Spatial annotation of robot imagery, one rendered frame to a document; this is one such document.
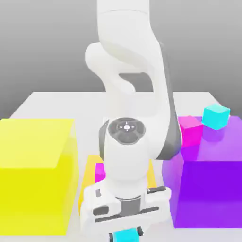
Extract small magenta cube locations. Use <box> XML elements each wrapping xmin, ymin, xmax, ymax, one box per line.
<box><xmin>177</xmin><ymin>116</ymin><xmax>205</xmax><ymax>148</ymax></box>
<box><xmin>94</xmin><ymin>162</ymin><xmax>106</xmax><ymax>184</ymax></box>

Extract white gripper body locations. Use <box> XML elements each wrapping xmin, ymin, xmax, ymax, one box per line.
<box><xmin>80</xmin><ymin>199</ymin><xmax>173</xmax><ymax>237</ymax></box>

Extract large orange box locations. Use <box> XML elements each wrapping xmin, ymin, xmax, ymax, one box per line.
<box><xmin>78</xmin><ymin>155</ymin><xmax>158</xmax><ymax>210</ymax></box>

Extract large yellow box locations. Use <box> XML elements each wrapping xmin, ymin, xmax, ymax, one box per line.
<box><xmin>0</xmin><ymin>118</ymin><xmax>80</xmax><ymax>237</ymax></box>

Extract small cyan cube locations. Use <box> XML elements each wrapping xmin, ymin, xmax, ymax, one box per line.
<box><xmin>201</xmin><ymin>103</ymin><xmax>231</xmax><ymax>131</ymax></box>
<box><xmin>113</xmin><ymin>227</ymin><xmax>138</xmax><ymax>242</ymax></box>

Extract large purple box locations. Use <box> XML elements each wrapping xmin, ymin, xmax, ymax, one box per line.
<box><xmin>161</xmin><ymin>115</ymin><xmax>242</xmax><ymax>229</ymax></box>

